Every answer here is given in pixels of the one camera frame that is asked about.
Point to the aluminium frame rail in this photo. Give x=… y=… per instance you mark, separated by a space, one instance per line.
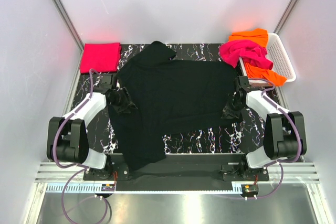
x=293 y=173

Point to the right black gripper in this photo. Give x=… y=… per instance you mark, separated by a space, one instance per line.
x=227 y=112

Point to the orange t-shirt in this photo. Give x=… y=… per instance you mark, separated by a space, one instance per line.
x=250 y=46

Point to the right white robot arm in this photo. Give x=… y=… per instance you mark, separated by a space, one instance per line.
x=284 y=133

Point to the white slotted cable duct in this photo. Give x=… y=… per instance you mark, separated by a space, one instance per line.
x=101 y=188

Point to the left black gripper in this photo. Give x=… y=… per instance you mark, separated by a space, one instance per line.
x=124 y=108

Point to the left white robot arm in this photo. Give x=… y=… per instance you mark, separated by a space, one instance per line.
x=67 y=143

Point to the white plastic basket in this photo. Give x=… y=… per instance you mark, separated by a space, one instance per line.
x=282 y=70

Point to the crumpled pink t-shirt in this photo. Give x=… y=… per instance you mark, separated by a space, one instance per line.
x=249 y=51

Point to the black t-shirt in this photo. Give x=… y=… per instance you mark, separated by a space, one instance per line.
x=169 y=96

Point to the folded pink t-shirt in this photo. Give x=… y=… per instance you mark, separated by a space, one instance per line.
x=100 y=57

